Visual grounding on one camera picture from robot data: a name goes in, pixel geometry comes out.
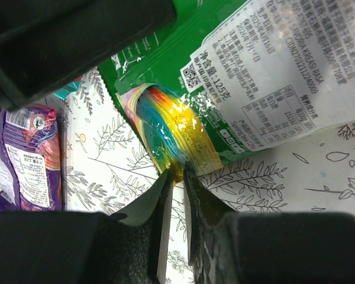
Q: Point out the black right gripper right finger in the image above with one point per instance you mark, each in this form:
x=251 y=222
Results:
x=226 y=246

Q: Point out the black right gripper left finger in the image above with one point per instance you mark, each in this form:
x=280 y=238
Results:
x=129 y=246

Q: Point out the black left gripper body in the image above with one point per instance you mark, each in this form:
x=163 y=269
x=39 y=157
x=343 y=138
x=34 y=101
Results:
x=44 y=45

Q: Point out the teal mint candy bag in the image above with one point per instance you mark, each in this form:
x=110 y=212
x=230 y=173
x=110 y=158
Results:
x=65 y=91

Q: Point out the purple candy bag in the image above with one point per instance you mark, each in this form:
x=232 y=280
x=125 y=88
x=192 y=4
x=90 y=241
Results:
x=30 y=169

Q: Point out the green candy bag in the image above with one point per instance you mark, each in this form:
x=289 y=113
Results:
x=235 y=78

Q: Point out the floral table mat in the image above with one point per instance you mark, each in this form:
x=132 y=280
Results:
x=105 y=167

